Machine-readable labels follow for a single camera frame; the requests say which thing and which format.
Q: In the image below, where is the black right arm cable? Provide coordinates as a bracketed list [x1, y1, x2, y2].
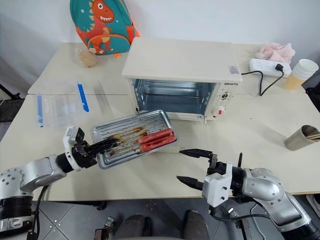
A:
[208, 198, 274, 224]

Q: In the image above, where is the metal cup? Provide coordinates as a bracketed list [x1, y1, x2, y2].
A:
[284, 124, 320, 152]

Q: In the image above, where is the teal dinosaur backpack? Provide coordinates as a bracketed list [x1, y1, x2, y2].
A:
[69, 0, 141, 59]

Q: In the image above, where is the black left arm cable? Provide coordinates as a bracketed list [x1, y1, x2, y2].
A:
[29, 184, 50, 240]

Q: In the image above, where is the black chair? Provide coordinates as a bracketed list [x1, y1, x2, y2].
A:
[304, 74, 320, 112]

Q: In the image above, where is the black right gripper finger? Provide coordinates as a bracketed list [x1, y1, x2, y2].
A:
[178, 148, 214, 160]
[176, 175, 205, 192]

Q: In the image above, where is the cream toaster oven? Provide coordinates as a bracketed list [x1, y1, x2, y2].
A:
[121, 37, 244, 125]

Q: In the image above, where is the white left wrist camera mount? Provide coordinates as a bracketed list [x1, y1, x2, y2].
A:
[62, 126, 84, 172]

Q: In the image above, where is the white power strip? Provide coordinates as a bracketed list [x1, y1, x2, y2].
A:
[247, 57, 292, 76]

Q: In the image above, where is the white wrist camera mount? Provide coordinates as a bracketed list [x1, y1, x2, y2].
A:
[62, 126, 84, 172]
[202, 162, 234, 208]

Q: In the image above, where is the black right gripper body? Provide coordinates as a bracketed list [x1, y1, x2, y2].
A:
[206, 152, 229, 176]

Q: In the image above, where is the black tripod stand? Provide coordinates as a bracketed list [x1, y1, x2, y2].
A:
[0, 83, 26, 124]

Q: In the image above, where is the black plug and power cable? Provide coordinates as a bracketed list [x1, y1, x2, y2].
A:
[240, 63, 285, 97]

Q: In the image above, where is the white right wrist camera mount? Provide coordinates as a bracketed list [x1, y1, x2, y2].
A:
[202, 162, 234, 208]

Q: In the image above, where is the pink cloth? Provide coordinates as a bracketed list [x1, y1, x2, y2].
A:
[254, 42, 296, 64]

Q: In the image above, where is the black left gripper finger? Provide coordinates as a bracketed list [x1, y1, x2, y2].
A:
[87, 137, 120, 151]
[90, 141, 119, 156]

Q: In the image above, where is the metal baking tray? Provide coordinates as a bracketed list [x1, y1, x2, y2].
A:
[89, 109, 179, 171]

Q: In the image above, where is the beige plush toy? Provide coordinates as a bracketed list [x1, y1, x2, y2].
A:
[75, 48, 97, 69]

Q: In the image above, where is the clear container with blue clips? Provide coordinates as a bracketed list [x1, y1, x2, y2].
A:
[35, 80, 91, 133]

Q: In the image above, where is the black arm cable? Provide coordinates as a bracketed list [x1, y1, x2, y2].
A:
[29, 184, 50, 240]
[208, 198, 274, 224]

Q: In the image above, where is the dark rounded shape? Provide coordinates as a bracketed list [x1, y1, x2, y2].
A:
[183, 209, 210, 240]
[116, 213, 154, 240]

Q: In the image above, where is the red sausage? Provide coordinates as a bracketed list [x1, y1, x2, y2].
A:
[139, 135, 177, 153]
[138, 128, 174, 144]

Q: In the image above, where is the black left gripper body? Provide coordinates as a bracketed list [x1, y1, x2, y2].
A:
[71, 141, 99, 169]

